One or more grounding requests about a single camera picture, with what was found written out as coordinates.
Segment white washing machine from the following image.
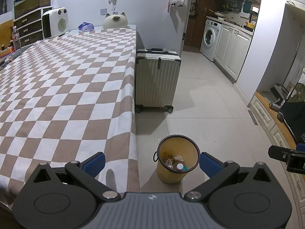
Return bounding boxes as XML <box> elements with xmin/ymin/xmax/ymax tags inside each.
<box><xmin>200</xmin><ymin>19</ymin><xmax>222</xmax><ymax>62</ymax></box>

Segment yellow waste bin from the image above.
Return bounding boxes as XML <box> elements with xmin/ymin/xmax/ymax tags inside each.
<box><xmin>153</xmin><ymin>135</ymin><xmax>200</xmax><ymax>185</ymax></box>

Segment white kitchen base cabinets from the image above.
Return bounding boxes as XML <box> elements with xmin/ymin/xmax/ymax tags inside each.
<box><xmin>213</xmin><ymin>24</ymin><xmax>253</xmax><ymax>83</ymax></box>

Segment torn brown cardboard box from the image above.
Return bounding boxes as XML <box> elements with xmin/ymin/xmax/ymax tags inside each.
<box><xmin>164</xmin><ymin>154</ymin><xmax>185</xmax><ymax>169</ymax></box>

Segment glass fish tank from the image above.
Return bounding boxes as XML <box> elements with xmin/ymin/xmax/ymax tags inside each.
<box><xmin>14</xmin><ymin>0</ymin><xmax>51</xmax><ymax>19</ymax></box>

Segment cream ribbed suitcase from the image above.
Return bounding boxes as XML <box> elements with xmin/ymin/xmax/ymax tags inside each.
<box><xmin>135</xmin><ymin>48</ymin><xmax>182</xmax><ymax>114</ymax></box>

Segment white fan heater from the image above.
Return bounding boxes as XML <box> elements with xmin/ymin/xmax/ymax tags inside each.
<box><xmin>42</xmin><ymin>7</ymin><xmax>68</xmax><ymax>39</ymax></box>

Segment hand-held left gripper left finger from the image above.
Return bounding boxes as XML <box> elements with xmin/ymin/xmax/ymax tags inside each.
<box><xmin>29</xmin><ymin>152</ymin><xmax>120</xmax><ymax>201</ymax></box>

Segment hanging printed bag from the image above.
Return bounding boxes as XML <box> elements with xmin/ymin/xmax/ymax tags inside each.
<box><xmin>189</xmin><ymin>0</ymin><xmax>199</xmax><ymax>17</ymax></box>

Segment blue tissue pack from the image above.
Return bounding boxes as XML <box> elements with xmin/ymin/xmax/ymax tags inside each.
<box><xmin>78</xmin><ymin>22</ymin><xmax>95</xmax><ymax>32</ymax></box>

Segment row of seasoning bottles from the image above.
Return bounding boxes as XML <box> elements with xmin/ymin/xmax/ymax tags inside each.
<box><xmin>222</xmin><ymin>1</ymin><xmax>240</xmax><ymax>12</ymax></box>

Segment brown wooden door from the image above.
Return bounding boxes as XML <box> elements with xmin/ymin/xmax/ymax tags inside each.
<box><xmin>182</xmin><ymin>0</ymin><xmax>208</xmax><ymax>53</ymax></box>

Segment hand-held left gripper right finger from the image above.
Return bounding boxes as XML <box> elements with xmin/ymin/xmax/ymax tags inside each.
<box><xmin>184</xmin><ymin>152</ymin><xmax>278</xmax><ymax>201</ymax></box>

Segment dark cloth bag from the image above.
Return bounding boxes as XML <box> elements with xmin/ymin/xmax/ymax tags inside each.
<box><xmin>278</xmin><ymin>82</ymin><xmax>305</xmax><ymax>144</ymax></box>

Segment upright water bottle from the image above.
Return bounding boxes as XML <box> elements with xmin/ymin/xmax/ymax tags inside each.
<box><xmin>12</xmin><ymin>26</ymin><xmax>21</xmax><ymax>50</ymax></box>

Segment box of coloured pens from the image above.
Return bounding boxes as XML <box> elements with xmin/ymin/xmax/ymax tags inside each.
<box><xmin>0</xmin><ymin>46</ymin><xmax>15</xmax><ymax>59</ymax></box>

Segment white dark drawer cabinet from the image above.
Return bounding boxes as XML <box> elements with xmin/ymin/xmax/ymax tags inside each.
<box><xmin>12</xmin><ymin>6</ymin><xmax>54</xmax><ymax>50</ymax></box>

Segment low white wood-topped cabinet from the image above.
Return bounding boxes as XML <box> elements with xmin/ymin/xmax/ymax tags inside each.
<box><xmin>248</xmin><ymin>91</ymin><xmax>305</xmax><ymax>149</ymax></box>

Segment brown white checkered tablecloth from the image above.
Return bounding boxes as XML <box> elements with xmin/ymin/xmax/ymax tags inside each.
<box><xmin>0</xmin><ymin>25</ymin><xmax>141</xmax><ymax>196</ymax></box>

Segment cat-shaped white lamp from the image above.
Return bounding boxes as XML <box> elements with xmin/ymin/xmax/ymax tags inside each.
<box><xmin>102</xmin><ymin>12</ymin><xmax>129</xmax><ymax>31</ymax></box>

